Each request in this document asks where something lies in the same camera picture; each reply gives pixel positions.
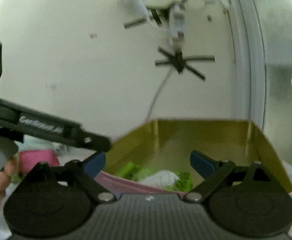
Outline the pink packet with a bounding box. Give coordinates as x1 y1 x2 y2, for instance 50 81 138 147
17 149 60 174

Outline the bright green packet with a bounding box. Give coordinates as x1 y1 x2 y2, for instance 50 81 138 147
115 162 193 192

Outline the pink macaron biscuit tin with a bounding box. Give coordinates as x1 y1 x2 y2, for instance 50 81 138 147
95 119 292 194

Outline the lower black tape cross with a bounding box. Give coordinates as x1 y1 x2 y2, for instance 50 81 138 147
155 47 215 82

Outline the black tape cross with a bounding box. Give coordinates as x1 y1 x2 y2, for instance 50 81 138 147
124 0 188 29
155 47 215 82

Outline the white plug adapter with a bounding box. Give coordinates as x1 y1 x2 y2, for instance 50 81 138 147
122 0 149 20

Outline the upper black tape cross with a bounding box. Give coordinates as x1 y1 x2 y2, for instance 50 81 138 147
124 0 188 29

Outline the white power strip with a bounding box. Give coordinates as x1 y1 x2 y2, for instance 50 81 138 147
169 3 186 40

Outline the grey power cable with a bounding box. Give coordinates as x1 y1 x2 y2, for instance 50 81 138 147
145 39 180 122

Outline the window frame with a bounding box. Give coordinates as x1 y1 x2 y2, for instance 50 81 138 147
218 0 292 131

